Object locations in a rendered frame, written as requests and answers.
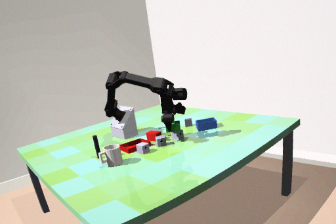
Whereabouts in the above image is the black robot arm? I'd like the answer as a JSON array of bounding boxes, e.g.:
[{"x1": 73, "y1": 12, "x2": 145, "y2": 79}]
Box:
[{"x1": 104, "y1": 71, "x2": 187, "y2": 121}]

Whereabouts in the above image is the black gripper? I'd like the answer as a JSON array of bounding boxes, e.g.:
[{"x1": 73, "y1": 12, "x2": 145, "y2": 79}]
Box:
[{"x1": 161, "y1": 100, "x2": 175, "y2": 132}]

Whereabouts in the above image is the grey mug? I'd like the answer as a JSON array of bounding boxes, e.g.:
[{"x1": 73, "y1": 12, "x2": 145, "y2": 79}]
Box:
[{"x1": 98, "y1": 144, "x2": 123, "y2": 167}]

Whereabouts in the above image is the red tray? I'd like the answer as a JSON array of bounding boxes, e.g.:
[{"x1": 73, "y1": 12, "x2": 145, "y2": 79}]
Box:
[{"x1": 120, "y1": 138, "x2": 152, "y2": 154}]

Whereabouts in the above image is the green gauge with short grey pin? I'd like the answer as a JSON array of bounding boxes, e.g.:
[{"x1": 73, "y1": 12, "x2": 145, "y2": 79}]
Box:
[{"x1": 158, "y1": 120, "x2": 180, "y2": 132}]

